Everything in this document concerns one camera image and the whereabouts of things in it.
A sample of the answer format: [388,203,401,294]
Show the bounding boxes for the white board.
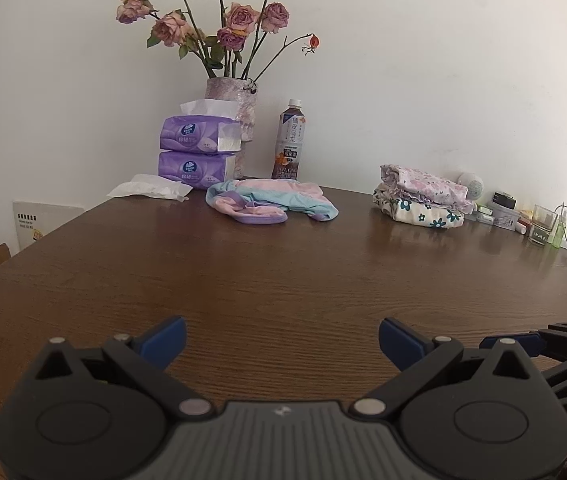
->
[12,200,85,251]

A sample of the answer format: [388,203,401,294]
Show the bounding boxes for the small green bottle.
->
[552,208,567,249]

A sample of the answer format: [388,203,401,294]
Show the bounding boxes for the folded white teal-flower cloth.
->
[372,185,465,230]

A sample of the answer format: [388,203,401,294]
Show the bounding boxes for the loose white tissue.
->
[108,174,190,203]

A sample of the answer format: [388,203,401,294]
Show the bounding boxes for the opened purple tissue pack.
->
[160,101,242,153]

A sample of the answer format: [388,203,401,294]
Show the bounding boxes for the folded pink floral cloth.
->
[380,164,475,213]

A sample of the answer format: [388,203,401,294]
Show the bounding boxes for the tea bottle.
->
[272,99,307,181]

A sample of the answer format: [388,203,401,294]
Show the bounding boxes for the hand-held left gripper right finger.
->
[352,317,538,420]

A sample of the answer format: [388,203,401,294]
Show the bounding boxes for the clear glass cup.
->
[528,204,559,246]

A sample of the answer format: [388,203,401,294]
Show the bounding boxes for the pink blue purple mesh shirt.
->
[206,178,339,225]

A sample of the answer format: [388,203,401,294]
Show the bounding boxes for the white robot-shaped speaker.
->
[456,172,484,201]

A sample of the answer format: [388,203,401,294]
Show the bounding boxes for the dried pink rose bouquet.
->
[116,0,321,81]

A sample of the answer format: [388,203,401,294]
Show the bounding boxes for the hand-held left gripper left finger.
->
[28,316,215,420]

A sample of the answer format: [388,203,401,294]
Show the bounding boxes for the small green white box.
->
[473,202,497,226]

